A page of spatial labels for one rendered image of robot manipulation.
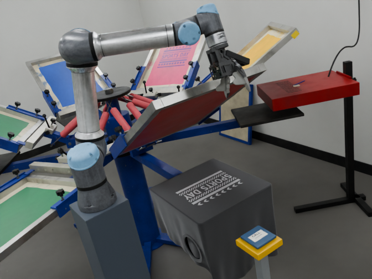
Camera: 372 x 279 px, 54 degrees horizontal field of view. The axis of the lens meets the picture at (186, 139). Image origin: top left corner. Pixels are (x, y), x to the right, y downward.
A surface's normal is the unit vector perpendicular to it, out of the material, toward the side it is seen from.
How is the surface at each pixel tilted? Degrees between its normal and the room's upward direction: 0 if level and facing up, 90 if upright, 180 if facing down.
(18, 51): 90
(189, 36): 90
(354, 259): 0
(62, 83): 32
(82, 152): 7
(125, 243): 90
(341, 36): 90
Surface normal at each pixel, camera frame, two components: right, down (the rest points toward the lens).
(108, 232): 0.59, 0.20
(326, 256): -0.18, -0.91
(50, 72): 0.13, -0.66
